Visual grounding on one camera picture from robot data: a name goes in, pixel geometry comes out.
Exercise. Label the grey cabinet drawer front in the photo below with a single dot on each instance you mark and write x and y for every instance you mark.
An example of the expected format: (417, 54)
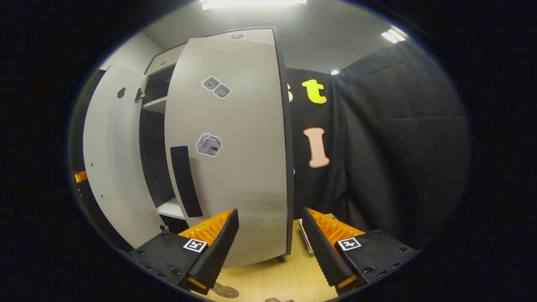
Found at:
(161, 63)

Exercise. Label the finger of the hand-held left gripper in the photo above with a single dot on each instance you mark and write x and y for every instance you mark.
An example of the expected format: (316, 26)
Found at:
(81, 176)

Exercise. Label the large ceiling light panel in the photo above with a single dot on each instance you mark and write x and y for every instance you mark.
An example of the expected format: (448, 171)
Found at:
(251, 3)

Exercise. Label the grey cabinet door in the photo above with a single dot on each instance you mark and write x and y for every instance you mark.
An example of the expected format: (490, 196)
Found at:
(243, 167)
(111, 159)

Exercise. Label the black backdrop cloth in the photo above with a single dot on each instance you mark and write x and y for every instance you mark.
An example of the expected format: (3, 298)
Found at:
(398, 147)

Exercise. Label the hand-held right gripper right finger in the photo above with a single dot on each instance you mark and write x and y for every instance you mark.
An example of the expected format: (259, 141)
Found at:
(323, 251)

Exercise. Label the white cabinet shelf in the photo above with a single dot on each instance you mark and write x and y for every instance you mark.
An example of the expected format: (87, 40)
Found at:
(156, 105)
(172, 208)

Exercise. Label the grey cabinet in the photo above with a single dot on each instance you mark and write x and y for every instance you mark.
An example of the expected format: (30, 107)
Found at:
(153, 147)

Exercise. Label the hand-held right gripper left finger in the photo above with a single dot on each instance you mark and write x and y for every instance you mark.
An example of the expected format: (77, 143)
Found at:
(218, 251)

